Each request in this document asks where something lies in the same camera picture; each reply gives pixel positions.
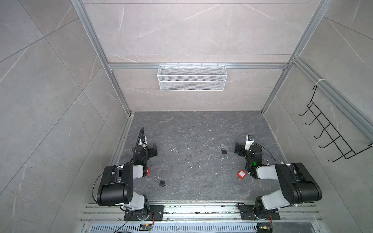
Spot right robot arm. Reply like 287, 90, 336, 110
235, 141, 322, 220

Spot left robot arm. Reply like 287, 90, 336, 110
91, 127, 158, 220

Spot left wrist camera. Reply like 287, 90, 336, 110
139, 136, 148, 148

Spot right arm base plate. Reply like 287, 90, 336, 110
237, 203, 280, 221

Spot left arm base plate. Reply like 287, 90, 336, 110
123, 205, 165, 221

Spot white wire mesh basket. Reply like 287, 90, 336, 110
157, 65, 228, 92

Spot aluminium mounting rail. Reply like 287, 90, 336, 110
78, 201, 322, 223

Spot white slotted cable duct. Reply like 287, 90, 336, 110
87, 223, 315, 233

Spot black wire hook rack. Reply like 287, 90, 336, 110
298, 85, 373, 163

